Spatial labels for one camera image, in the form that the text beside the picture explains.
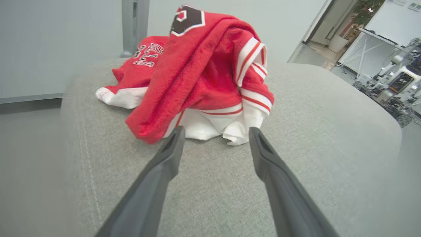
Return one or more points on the grey partition bottom rail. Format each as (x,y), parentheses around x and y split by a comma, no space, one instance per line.
(29,98)

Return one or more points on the grey fabric sofa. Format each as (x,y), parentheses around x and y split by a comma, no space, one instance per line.
(329,148)

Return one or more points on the white waste bin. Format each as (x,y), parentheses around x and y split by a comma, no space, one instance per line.
(338,43)

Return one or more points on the red Bulls 23 jersey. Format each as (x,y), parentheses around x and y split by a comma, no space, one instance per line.
(138,69)

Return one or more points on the red and white jersey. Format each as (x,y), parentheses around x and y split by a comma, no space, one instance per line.
(204,72)

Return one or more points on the grey robot equipment cluster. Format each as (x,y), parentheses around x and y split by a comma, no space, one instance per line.
(394,82)

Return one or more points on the white frame table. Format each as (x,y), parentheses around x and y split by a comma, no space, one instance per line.
(365,49)

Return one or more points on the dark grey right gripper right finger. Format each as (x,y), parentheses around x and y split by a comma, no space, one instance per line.
(283,194)

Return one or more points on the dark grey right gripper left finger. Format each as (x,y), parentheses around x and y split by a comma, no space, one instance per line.
(148,194)

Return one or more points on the grey partition post with feet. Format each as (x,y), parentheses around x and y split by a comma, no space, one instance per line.
(135,26)

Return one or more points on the green potted plant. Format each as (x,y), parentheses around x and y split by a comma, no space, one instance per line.
(368,11)

